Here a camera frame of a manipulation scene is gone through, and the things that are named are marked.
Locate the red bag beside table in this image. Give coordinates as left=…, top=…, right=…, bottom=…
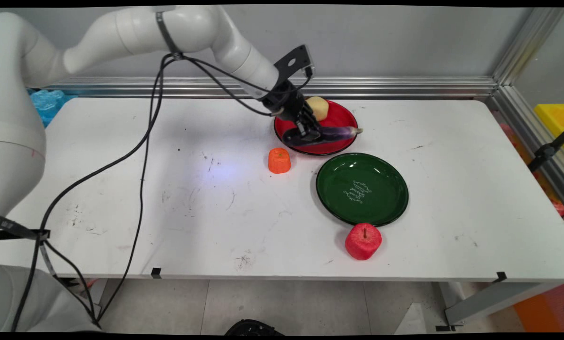
left=499, top=123, right=564, bottom=218

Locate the orange toy carrot piece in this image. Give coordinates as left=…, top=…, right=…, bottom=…
left=268, top=147, right=292, bottom=174

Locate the black camera cable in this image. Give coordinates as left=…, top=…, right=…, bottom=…
left=183, top=55, right=314, bottom=94

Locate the blue plastic object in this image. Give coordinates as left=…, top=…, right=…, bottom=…
left=28, top=88, right=78, bottom=128

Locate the black round object on floor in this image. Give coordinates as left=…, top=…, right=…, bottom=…
left=225, top=319, right=286, bottom=336

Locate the red round plate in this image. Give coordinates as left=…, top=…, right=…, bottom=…
left=274, top=100, right=359, bottom=156

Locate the orange box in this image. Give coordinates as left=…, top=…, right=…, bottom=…
left=513, top=283, right=564, bottom=332

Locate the red toy apple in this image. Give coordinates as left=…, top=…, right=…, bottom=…
left=345, top=222, right=383, bottom=261

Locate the green round plate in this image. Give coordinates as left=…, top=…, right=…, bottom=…
left=315, top=152, right=410, bottom=227

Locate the purple toy eggplant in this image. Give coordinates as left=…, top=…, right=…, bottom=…
left=283, top=126, right=364, bottom=146

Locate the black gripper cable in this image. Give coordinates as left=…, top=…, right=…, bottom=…
left=183, top=56, right=285, bottom=117

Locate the yellow plastic bin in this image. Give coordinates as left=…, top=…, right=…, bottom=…
left=533, top=103, right=564, bottom=156

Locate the long black cable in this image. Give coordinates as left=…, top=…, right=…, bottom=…
left=95, top=56, right=169, bottom=326
left=9, top=59, right=167, bottom=332

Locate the grey table leg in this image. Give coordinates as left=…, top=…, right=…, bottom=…
left=435, top=281, right=564, bottom=332

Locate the aluminium corner frame rail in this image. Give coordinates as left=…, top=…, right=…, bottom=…
left=486, top=7, right=564, bottom=211

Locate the black strap on base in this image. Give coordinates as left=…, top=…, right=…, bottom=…
left=0, top=214, right=51, bottom=241

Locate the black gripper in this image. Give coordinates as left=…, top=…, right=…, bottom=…
left=261, top=78, right=323, bottom=144

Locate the dark strap on arm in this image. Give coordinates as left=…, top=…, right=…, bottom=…
left=155, top=11, right=184, bottom=61

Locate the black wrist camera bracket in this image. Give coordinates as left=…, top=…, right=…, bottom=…
left=273, top=45, right=316, bottom=79

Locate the aluminium rail along wall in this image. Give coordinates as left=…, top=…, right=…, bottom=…
left=40, top=76, right=499, bottom=99

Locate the yellow toy potato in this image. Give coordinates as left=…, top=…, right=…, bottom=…
left=306, top=96, right=330, bottom=122

